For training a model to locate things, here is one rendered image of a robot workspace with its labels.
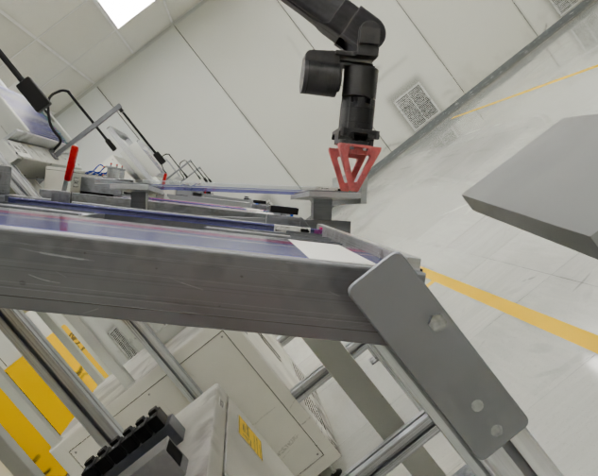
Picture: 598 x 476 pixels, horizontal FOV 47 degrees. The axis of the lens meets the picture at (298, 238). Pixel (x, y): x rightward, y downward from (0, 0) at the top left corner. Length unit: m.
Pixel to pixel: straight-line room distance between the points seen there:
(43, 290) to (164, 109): 8.20
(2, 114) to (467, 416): 1.86
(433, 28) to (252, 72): 2.35
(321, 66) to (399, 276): 0.67
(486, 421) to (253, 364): 1.54
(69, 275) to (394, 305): 0.25
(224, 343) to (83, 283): 1.50
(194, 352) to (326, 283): 1.52
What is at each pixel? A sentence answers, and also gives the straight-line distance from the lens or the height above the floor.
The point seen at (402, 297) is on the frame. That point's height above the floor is 0.73.
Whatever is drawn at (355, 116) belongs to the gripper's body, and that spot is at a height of 0.84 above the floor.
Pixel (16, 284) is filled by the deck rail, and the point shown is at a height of 0.91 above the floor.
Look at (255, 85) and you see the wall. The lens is 8.73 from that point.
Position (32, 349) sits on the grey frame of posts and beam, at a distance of 1.33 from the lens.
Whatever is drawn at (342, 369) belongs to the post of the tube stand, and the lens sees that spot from 1.50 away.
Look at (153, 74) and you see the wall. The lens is 8.81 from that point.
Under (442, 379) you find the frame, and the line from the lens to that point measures 0.53.
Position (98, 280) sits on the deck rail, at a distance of 0.55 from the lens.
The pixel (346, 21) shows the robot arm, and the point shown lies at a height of 0.97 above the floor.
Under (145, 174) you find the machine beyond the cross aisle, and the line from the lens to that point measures 5.55.
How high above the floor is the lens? 0.86
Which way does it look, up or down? 6 degrees down
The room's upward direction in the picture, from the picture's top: 38 degrees counter-clockwise
